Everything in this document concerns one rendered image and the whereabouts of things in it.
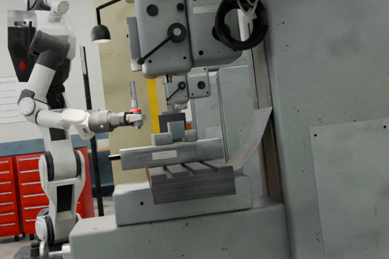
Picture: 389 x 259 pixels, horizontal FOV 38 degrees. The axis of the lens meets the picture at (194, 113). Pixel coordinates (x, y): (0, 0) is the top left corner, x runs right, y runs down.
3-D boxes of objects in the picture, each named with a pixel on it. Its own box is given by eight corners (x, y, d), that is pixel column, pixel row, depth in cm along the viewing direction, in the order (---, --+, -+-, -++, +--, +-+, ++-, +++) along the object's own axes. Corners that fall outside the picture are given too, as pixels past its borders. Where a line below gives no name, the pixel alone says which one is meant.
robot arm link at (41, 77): (8, 109, 239) (28, 60, 241) (28, 116, 251) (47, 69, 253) (28, 117, 234) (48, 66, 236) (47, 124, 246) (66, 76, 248)
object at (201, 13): (194, 61, 211) (186, -8, 212) (187, 69, 236) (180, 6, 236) (243, 56, 213) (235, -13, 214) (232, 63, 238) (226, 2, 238)
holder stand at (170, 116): (162, 157, 250) (157, 112, 251) (162, 155, 272) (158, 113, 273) (190, 154, 251) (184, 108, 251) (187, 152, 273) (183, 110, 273)
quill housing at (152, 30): (143, 75, 211) (133, -10, 212) (142, 80, 232) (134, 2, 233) (194, 70, 213) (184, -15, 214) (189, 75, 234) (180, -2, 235)
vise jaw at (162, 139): (155, 145, 194) (154, 134, 194) (151, 145, 208) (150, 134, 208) (172, 144, 194) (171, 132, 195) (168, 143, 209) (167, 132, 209)
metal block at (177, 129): (171, 139, 199) (168, 122, 199) (168, 139, 205) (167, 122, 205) (185, 137, 200) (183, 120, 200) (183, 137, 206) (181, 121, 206)
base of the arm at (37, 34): (27, 54, 238) (37, 29, 238) (26, 51, 250) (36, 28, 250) (61, 68, 244) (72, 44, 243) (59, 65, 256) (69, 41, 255)
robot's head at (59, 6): (56, 20, 256) (57, 1, 251) (43, 12, 261) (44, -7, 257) (69, 18, 260) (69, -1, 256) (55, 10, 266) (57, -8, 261)
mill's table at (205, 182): (153, 204, 157) (150, 176, 157) (145, 173, 280) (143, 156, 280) (236, 194, 159) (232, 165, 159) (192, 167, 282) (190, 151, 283)
